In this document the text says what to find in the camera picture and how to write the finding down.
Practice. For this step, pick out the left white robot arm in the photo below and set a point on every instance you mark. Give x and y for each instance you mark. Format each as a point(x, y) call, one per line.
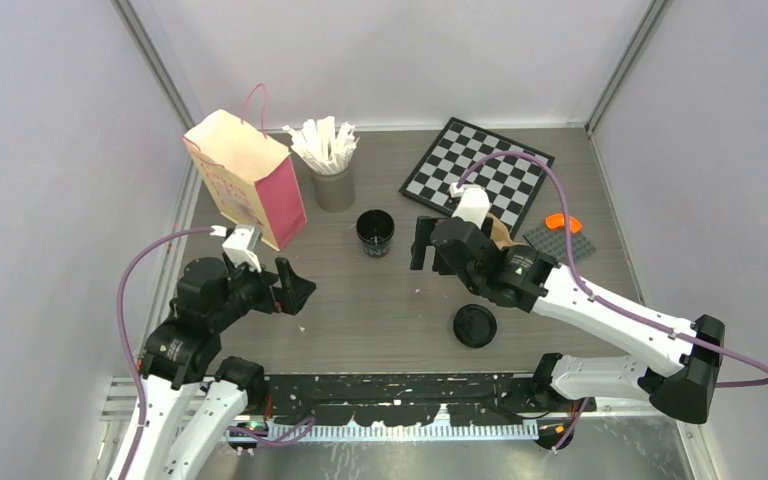
point(211, 295)

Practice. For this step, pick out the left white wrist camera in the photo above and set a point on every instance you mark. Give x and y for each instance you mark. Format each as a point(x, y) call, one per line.
point(240, 246)

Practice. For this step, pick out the brown cardboard cup carrier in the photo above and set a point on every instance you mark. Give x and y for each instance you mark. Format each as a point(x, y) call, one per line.
point(500, 233)

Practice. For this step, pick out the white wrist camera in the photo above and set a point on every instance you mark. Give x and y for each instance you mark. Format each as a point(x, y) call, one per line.
point(473, 203)
point(240, 246)

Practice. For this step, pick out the orange curved plastic piece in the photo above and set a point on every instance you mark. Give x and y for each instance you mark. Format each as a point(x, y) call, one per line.
point(558, 221)

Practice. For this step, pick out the black coffee cup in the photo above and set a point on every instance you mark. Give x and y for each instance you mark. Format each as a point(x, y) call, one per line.
point(375, 229)

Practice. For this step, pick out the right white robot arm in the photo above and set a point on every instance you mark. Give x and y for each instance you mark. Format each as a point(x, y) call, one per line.
point(676, 378)

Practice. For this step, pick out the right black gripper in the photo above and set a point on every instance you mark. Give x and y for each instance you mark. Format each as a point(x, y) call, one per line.
point(419, 246)

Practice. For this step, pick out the black coffee cup lid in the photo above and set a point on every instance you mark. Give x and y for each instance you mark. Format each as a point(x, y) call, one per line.
point(474, 326)

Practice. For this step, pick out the bundle of white wrapped straws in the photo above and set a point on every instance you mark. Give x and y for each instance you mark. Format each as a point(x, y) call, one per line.
point(325, 147)

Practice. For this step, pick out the grey cylindrical straw holder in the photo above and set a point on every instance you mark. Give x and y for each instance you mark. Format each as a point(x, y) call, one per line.
point(334, 193)

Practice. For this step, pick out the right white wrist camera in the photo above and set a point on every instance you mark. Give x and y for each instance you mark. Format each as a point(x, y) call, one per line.
point(473, 203)

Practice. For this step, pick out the grey studded building baseplate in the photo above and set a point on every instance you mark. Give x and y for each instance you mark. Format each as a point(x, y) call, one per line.
point(553, 243)

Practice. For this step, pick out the black and white chessboard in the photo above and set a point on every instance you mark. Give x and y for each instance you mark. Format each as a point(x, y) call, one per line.
point(511, 183)

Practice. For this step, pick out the pink and cream paper bag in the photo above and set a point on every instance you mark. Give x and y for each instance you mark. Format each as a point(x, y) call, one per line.
point(249, 175)

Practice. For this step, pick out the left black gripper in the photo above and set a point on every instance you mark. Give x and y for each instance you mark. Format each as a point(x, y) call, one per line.
point(294, 288)

